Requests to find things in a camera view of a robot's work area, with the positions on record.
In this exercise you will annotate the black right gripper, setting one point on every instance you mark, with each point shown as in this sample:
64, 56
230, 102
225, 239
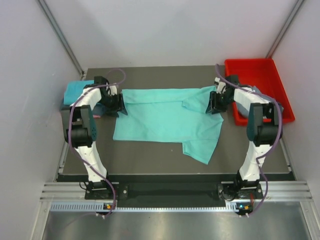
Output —
213, 106

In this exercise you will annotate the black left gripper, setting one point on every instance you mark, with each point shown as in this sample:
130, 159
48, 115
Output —
118, 106

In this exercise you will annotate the turquoise t-shirt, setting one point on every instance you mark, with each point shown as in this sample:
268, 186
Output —
176, 115

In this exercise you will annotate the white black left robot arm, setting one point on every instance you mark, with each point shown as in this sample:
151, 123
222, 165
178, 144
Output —
80, 132

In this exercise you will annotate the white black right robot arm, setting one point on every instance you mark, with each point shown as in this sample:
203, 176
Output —
263, 130

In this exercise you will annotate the grey-blue t-shirt in bin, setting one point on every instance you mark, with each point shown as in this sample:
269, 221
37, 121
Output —
243, 111

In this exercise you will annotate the folded blue t-shirt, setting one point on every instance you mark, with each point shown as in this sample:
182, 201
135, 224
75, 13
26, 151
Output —
73, 91

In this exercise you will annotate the red plastic bin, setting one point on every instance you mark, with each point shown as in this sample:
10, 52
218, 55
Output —
263, 74

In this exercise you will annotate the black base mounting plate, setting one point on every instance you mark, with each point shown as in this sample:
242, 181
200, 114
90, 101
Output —
215, 191

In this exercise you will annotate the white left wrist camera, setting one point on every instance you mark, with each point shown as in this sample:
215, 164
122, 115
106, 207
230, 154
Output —
112, 90

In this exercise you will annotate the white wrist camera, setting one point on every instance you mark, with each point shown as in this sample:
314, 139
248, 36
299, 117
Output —
220, 85
112, 90

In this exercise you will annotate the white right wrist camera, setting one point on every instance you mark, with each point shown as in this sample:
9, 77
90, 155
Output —
220, 85

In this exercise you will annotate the slotted grey cable duct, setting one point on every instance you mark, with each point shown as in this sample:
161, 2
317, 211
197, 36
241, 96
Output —
102, 207

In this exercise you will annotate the left aluminium corner post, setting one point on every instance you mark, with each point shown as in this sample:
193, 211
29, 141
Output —
44, 7

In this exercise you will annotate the aluminium corner post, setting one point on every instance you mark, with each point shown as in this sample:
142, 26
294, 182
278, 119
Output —
293, 13
44, 7

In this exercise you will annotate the right aluminium corner post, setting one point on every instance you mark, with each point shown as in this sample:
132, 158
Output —
293, 13

